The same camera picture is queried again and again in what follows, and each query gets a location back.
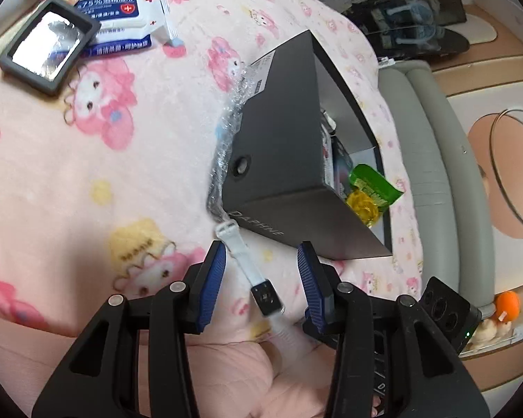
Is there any green corn candy packet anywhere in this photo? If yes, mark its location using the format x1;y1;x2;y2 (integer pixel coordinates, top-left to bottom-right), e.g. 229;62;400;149
346;163;403;227

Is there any white smart watch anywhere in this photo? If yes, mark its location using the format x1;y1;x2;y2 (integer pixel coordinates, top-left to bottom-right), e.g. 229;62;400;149
215;220;312;369

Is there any orange plush toy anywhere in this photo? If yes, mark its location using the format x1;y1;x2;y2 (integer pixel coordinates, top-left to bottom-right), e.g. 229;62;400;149
470;291;521;346

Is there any grey padded headboard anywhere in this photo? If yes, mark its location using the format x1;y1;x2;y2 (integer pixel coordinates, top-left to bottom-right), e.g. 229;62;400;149
379;61;495;318

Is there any round ceiling lamp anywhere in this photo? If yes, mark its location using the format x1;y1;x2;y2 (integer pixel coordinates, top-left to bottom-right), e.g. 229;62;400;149
487;109;523;239

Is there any pink cartoon bed blanket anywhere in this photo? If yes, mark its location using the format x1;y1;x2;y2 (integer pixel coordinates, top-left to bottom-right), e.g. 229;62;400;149
0;0;423;412

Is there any black Daphne shoe box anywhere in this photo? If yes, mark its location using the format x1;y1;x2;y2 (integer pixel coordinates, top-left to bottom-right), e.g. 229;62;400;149
223;31;392;261

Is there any bubble wrap sheet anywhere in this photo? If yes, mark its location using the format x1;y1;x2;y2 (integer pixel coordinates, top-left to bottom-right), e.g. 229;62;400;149
206;66;252;224

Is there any black framed mirror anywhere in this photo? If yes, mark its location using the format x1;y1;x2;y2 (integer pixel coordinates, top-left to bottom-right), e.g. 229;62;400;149
0;0;101;96

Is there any alcohol wipes pack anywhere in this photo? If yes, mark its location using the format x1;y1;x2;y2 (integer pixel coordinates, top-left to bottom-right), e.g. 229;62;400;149
75;0;183;57

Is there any dark pink-ring booklet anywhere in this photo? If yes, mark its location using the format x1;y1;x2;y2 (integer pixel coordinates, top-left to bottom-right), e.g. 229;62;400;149
332;137;353;200

